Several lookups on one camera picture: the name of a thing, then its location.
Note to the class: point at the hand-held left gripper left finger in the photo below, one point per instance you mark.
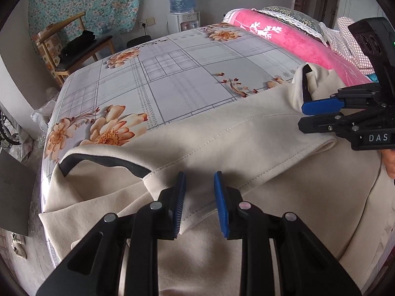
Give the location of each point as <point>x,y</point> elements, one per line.
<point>180,203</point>

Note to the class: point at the white water dispenser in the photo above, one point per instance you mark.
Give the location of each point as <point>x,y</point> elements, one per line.
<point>182,21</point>

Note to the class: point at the beige coat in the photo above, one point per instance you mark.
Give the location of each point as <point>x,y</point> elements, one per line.
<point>247,148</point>

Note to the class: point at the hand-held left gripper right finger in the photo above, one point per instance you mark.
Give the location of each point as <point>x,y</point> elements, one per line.
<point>221,203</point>

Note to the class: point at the wooden chair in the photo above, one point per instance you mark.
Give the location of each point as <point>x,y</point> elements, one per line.
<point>105,40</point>

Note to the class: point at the pink floral blanket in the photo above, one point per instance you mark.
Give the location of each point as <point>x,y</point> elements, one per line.
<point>296,43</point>

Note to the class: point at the white plastic bag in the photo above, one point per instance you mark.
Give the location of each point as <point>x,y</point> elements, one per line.
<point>43,114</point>

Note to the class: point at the teal floral wall cloth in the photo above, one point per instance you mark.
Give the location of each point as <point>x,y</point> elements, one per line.
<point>92,0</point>

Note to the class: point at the blue cartoon blanket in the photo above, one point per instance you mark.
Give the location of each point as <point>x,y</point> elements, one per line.
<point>372,77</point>

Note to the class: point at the black round stool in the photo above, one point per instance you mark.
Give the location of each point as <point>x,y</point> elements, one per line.
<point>139,40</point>

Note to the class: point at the grey cabinet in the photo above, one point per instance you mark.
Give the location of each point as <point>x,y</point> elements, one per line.
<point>15,191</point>

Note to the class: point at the white shoe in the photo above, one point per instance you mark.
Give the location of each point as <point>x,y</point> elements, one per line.
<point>20,251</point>
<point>17,238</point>

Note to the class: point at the white wall outlet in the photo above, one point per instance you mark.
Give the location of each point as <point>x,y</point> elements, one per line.
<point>146,22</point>

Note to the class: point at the checkered cardboard box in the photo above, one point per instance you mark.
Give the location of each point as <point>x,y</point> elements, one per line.
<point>49,55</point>

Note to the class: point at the green floral lace pillow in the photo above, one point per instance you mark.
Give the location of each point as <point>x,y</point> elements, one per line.
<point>293,15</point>

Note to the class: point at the pink white waffle blanket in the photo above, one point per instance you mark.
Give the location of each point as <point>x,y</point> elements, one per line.
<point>345,49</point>

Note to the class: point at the person's right hand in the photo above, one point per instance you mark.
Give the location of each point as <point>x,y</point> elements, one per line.
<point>390,163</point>

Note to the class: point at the wheelchair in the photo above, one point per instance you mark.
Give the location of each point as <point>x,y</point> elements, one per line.
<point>7,132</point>

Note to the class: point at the black bag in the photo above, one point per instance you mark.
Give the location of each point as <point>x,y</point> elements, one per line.
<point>77,44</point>

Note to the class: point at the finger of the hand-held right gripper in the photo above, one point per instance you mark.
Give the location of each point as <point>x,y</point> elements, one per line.
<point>317,125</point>
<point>321,104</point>

